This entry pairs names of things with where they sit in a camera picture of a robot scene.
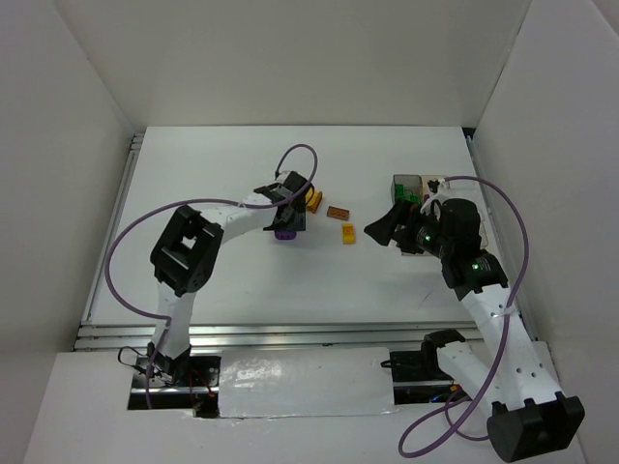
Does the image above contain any purple round lego brick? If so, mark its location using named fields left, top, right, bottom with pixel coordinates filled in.
left=274, top=230, right=297, bottom=241

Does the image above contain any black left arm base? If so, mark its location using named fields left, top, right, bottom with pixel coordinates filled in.
left=117, top=346, right=221, bottom=389

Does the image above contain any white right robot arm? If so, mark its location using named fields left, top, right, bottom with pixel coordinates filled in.
left=364, top=198, right=585, bottom=463

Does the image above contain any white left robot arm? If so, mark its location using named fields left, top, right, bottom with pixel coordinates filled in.
left=147, top=171, right=312, bottom=376

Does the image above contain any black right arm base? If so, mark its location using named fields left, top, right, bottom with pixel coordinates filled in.
left=380, top=351, right=454, bottom=384

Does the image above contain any brown flat lego plate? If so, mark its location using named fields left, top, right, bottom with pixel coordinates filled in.
left=307, top=191, right=323, bottom=214

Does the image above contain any yellow round lego brick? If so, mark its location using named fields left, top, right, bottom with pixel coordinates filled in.
left=306, top=188, right=322, bottom=214

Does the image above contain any yellow curved lego brick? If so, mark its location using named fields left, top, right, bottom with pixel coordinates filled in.
left=341, top=223, right=356, bottom=245

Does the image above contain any brown flat lego brick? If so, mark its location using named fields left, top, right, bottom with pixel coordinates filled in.
left=326, top=206, right=350, bottom=220

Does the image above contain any clear transparent bin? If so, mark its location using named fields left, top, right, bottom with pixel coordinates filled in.
left=428, top=191, right=488, bottom=259

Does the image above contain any white foil board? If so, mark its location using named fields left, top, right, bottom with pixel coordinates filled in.
left=218, top=347, right=396, bottom=419

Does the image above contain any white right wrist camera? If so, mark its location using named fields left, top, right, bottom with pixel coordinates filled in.
left=421, top=177, right=451, bottom=214

